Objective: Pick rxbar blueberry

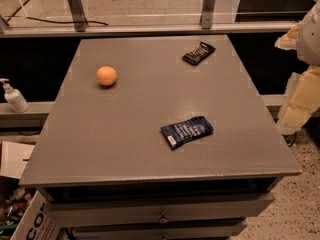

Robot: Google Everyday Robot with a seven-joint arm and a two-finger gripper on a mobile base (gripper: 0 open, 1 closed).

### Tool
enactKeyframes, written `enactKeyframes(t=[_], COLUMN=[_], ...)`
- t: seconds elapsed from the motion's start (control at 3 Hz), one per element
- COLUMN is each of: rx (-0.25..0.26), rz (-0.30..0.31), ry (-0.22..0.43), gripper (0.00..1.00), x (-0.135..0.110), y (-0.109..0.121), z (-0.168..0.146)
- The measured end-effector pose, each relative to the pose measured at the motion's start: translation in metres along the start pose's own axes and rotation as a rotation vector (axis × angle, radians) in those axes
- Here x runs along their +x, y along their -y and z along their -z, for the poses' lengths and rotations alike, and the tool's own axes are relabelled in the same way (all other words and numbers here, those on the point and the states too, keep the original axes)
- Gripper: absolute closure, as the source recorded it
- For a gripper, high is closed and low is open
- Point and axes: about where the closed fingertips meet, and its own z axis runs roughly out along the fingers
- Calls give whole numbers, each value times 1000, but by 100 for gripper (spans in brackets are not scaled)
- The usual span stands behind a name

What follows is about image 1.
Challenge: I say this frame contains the orange ball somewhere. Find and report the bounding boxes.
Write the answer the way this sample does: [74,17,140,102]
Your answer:
[96,66,117,86]

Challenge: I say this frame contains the white cardboard box with lettering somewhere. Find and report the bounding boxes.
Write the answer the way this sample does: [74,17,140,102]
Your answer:
[10,192,60,240]

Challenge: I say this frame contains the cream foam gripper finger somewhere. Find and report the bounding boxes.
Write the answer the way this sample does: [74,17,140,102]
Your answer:
[276,66,320,135]
[274,22,302,50]

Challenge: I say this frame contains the white pump sanitizer bottle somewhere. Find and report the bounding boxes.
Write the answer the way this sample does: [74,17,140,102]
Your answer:
[0,78,29,113]

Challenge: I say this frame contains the right metal frame post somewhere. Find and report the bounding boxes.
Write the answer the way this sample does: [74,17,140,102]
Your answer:
[200,0,216,29]

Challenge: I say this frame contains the metal frame post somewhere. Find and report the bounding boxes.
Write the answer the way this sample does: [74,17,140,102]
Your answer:
[200,0,216,29]
[67,0,88,32]

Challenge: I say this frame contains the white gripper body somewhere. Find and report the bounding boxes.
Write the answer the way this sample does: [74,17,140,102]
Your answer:
[297,1,320,65]

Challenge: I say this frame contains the left metal frame post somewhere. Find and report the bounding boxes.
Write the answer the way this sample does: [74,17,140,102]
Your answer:
[67,0,88,32]

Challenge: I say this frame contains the black cable on floor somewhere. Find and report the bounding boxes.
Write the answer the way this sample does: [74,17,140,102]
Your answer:
[6,0,109,27]

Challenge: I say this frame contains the grey drawer cabinet table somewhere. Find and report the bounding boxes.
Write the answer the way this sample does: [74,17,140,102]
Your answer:
[20,35,300,240]

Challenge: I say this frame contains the black snack bar wrapper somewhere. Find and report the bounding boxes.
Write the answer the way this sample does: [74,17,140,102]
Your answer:
[182,42,216,66]

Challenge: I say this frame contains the horizontal metal frame rail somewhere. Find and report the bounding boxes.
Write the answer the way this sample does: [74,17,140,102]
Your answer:
[0,21,296,38]

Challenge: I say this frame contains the blue rxbar blueberry wrapper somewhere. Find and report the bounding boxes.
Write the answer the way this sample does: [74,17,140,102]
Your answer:
[161,116,214,150]

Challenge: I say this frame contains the open cardboard box flap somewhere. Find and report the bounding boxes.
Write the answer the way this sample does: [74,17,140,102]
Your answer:
[0,141,34,179]

